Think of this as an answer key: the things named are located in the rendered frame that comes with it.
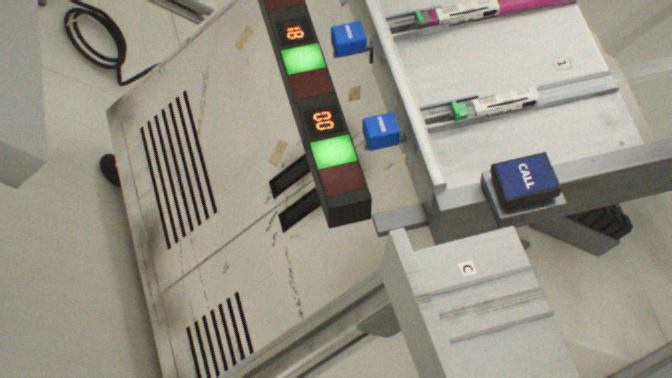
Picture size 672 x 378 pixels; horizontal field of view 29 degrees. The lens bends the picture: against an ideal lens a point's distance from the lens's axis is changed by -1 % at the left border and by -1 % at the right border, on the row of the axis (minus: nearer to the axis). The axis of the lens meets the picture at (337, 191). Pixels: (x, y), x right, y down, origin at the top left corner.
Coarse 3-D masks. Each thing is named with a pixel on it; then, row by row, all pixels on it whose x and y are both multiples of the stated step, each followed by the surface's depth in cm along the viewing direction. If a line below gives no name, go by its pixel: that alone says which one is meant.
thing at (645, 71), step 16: (640, 64) 121; (656, 64) 121; (576, 80) 120; (592, 80) 120; (608, 80) 120; (624, 80) 120; (640, 80) 121; (544, 96) 119; (560, 96) 120; (464, 112) 118
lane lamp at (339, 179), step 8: (328, 168) 117; (336, 168) 117; (344, 168) 117; (352, 168) 117; (328, 176) 117; (336, 176) 117; (344, 176) 117; (352, 176) 117; (360, 176) 117; (328, 184) 116; (336, 184) 116; (344, 184) 116; (352, 184) 116; (360, 184) 116; (328, 192) 116; (336, 192) 116; (344, 192) 116
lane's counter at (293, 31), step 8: (304, 16) 127; (280, 24) 126; (288, 24) 126; (296, 24) 126; (304, 24) 126; (280, 32) 126; (288, 32) 126; (296, 32) 126; (304, 32) 126; (280, 40) 125; (288, 40) 125; (296, 40) 125; (304, 40) 125
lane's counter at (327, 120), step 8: (304, 112) 121; (312, 112) 121; (320, 112) 121; (328, 112) 121; (336, 112) 121; (312, 120) 120; (320, 120) 120; (328, 120) 120; (336, 120) 120; (312, 128) 120; (320, 128) 120; (328, 128) 120; (336, 128) 120; (312, 136) 119
